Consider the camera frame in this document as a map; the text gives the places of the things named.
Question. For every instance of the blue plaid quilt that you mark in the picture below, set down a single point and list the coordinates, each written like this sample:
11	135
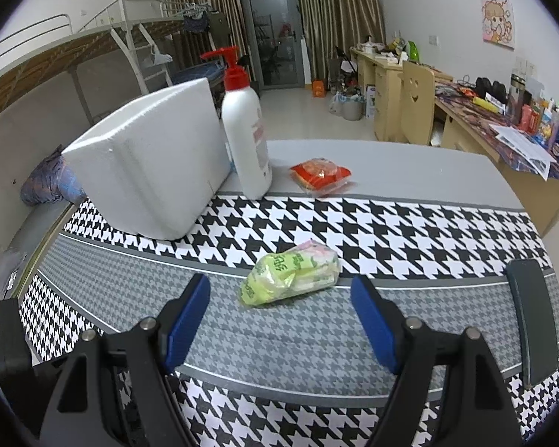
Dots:
51	181

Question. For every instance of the white red pump bottle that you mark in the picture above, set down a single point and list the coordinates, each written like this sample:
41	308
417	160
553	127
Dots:
242	119

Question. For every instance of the white papers on desk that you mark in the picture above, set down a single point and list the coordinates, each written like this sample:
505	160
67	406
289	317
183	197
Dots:
523	144

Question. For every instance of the orange bag on floor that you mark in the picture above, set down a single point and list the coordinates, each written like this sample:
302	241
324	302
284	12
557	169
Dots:
318	89

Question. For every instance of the black smartphone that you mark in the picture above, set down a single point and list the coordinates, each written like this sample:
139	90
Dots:
535	294

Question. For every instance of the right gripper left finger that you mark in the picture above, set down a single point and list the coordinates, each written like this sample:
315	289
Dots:
108	385

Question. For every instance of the wooden smiley chair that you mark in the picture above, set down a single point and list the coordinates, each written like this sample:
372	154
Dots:
417	103

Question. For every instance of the glass balcony door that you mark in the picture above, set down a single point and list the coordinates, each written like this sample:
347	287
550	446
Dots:
275	34

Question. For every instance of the red snack packet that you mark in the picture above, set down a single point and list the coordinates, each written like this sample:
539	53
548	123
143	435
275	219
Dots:
319	177

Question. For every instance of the white foam box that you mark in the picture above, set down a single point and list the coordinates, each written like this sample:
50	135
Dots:
152	166

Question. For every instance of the wooden desk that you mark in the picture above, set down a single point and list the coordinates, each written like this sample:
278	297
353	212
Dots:
465	128

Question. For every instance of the metal bunk bed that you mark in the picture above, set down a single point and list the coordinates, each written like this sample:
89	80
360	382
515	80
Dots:
40	51

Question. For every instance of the green tissue pack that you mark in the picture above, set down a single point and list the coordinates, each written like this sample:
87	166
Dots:
303	269

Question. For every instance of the left brown curtain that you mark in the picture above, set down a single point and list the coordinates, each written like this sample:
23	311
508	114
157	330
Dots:
205	0

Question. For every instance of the right brown curtain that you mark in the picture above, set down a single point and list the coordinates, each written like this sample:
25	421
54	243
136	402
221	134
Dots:
333	24

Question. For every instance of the cartoon girl poster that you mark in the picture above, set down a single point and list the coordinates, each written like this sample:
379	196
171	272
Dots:
498	23

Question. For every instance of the brown curtain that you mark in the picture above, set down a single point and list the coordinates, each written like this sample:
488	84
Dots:
333	24
205	0

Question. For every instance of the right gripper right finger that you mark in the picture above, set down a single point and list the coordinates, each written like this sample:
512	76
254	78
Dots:
475	406

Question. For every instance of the houndstooth table runner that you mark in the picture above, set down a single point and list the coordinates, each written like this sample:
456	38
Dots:
299	372

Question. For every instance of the grey trash bin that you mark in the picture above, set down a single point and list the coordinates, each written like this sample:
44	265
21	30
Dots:
352	106

